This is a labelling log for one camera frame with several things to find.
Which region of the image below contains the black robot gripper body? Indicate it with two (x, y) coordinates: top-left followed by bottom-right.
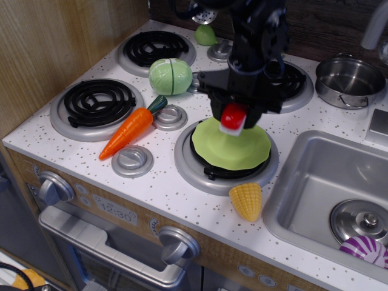
(204, 69), (284, 113)

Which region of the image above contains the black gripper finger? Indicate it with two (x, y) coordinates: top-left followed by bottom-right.
(243, 105), (267, 129)
(210, 95), (232, 121)

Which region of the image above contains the red white toy sushi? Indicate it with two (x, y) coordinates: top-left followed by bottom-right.
(219, 103), (248, 136)

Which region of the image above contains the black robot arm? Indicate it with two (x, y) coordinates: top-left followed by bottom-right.
(169, 1), (289, 136)

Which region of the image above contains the green toy plate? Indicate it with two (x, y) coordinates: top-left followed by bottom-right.
(192, 118), (271, 170)

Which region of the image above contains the back right black burner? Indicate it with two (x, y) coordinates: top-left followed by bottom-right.
(267, 61), (315, 114)

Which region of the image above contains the black burner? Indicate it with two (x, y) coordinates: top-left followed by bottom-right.
(118, 31), (196, 78)
(174, 121), (279, 196)
(50, 79), (144, 142)
(267, 61), (315, 114)

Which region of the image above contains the silver stovetop knob upper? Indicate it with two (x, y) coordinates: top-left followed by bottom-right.
(187, 71), (209, 94)

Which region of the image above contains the silver stovetop knob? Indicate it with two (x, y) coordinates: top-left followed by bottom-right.
(152, 104), (188, 132)
(207, 40), (232, 63)
(112, 145), (154, 178)
(187, 71), (209, 94)

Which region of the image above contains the silver stovetop knob middle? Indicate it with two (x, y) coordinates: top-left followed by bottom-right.
(152, 104), (188, 132)

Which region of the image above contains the silver stovetop knob back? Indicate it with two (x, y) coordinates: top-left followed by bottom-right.
(207, 40), (232, 63)

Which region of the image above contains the green toy cabbage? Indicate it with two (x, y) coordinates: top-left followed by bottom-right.
(148, 58), (193, 96)

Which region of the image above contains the green toy pear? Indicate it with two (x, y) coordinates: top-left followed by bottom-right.
(195, 25), (218, 45)

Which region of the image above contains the front right black burner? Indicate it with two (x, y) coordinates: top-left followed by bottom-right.
(174, 121), (279, 196)

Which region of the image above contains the silver sink basin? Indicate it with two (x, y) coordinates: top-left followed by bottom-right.
(263, 131), (387, 283)

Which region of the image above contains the steel pot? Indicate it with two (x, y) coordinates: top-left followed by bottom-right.
(315, 54), (386, 110)

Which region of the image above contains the orange toy carrot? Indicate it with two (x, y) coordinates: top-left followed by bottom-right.
(99, 95), (168, 160)

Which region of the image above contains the yellow toy corn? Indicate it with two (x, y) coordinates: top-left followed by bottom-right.
(229, 182), (262, 222)

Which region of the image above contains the silver slotted ladle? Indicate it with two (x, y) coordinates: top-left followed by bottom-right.
(192, 8), (218, 25)

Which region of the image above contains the back left black burner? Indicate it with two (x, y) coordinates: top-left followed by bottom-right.
(118, 31), (196, 78)

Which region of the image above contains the silver stovetop knob front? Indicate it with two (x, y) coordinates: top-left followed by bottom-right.
(112, 145), (154, 178)

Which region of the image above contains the front left black burner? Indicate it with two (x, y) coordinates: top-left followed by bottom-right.
(50, 79), (144, 142)

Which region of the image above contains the silver faucet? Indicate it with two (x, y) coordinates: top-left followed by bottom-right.
(361, 1), (387, 50)

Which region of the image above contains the steel pot lid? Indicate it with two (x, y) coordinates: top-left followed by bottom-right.
(329, 199), (387, 246)

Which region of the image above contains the right silver oven knob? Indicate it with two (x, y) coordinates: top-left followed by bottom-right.
(159, 226), (201, 265)

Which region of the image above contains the silver oven knob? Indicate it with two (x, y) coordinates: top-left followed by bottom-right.
(159, 226), (201, 265)
(38, 170), (75, 206)

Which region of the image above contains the purple white toy onion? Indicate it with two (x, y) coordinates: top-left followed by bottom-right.
(339, 236), (387, 269)

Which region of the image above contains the left silver oven knob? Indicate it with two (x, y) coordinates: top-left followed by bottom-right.
(38, 170), (75, 206)

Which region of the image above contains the yellow toy on floor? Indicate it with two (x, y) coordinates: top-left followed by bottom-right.
(12, 269), (46, 290)

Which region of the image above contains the silver oven door handle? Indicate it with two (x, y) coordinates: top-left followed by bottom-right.
(39, 206), (186, 290)

